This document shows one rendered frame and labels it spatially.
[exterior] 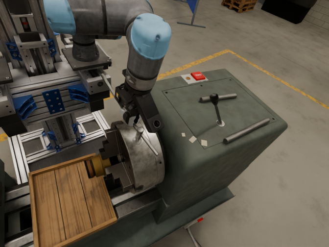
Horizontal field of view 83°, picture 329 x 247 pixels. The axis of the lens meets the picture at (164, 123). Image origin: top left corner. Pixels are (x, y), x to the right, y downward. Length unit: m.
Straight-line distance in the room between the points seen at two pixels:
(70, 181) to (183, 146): 0.58
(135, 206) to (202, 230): 1.08
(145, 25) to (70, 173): 0.83
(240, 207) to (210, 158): 1.52
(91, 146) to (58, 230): 1.09
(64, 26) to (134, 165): 0.46
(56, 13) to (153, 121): 0.30
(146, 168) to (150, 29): 0.48
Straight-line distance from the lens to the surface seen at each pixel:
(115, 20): 0.45
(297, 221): 2.51
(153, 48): 0.37
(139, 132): 0.61
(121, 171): 0.77
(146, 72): 0.41
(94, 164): 0.77
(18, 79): 1.30
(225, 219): 2.06
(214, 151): 0.71
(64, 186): 1.02
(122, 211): 0.96
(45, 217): 0.99
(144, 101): 0.49
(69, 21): 0.44
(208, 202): 1.43
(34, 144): 2.08
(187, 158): 0.67
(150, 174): 0.72
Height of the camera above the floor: 1.79
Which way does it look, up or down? 47 degrees down
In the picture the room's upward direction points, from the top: 15 degrees clockwise
